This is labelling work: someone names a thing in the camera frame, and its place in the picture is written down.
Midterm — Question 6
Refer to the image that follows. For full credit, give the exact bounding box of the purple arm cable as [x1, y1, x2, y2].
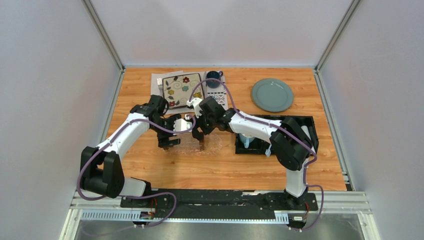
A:
[76, 113, 197, 237]
[188, 78, 325, 232]

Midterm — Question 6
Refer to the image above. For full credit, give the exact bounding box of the glass holder with wooden ends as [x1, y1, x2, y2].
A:
[164, 132, 205, 154]

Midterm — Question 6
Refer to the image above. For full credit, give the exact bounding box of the black compartment organizer box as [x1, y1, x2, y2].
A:
[234, 114, 319, 155]

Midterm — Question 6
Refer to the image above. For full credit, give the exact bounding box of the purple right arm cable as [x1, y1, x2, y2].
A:
[188, 78, 325, 232]

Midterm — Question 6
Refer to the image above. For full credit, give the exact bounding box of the square floral ceramic plate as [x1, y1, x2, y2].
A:
[162, 73, 204, 109]

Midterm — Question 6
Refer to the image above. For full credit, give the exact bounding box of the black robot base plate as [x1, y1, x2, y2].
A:
[120, 188, 319, 220]

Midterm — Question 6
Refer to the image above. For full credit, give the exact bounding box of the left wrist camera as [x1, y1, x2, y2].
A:
[173, 114, 196, 134]

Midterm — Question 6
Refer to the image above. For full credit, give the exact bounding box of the aluminium frame rail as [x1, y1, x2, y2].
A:
[70, 188, 372, 224]

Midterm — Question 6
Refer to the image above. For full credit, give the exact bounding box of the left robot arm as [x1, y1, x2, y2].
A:
[76, 95, 182, 208]

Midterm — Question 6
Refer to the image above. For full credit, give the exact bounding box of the round grey-blue plate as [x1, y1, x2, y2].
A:
[250, 78, 294, 113]

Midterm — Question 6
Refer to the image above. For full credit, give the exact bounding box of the white mug with blue handle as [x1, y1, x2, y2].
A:
[238, 133, 255, 149]

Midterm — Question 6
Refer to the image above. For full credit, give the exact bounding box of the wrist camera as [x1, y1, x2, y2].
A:
[186, 97, 203, 118]
[173, 114, 196, 134]

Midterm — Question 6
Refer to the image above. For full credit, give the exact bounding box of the light blue toothbrush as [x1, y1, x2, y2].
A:
[264, 144, 272, 157]

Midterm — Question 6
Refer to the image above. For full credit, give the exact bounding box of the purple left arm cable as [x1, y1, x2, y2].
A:
[76, 113, 197, 237]

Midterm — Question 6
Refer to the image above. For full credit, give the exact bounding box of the dark blue ceramic cup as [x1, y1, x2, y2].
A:
[205, 70, 224, 89]

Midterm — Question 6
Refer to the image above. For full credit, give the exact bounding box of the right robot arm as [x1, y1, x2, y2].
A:
[186, 96, 317, 210]

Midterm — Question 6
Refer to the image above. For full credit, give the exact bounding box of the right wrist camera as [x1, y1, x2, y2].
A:
[186, 97, 203, 118]

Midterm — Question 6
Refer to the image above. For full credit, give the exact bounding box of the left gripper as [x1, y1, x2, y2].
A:
[150, 114, 181, 148]

